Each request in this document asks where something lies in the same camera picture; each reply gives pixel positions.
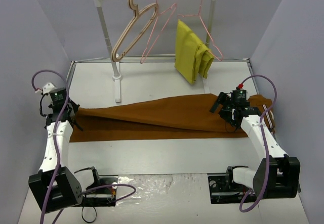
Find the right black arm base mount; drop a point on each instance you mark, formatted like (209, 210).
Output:
(224, 192)

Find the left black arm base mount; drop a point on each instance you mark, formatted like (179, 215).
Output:
(104, 197)

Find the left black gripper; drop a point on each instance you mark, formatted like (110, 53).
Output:
(72, 106)

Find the pink wire hanger, empty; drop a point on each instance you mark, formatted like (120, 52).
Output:
(156, 31)

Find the pink wire hanger holding trousers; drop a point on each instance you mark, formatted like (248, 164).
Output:
(207, 28)

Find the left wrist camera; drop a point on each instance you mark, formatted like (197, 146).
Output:
(53, 95)

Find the brown trousers with striped waistband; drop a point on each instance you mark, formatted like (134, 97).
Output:
(180, 117)

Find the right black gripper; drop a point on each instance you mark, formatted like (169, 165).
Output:
(225, 105)

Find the yellow-green folded trousers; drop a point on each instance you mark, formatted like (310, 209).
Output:
(193, 57)

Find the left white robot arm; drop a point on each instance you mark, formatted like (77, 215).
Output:
(54, 184)

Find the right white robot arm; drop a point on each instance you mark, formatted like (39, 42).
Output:
(277, 175)

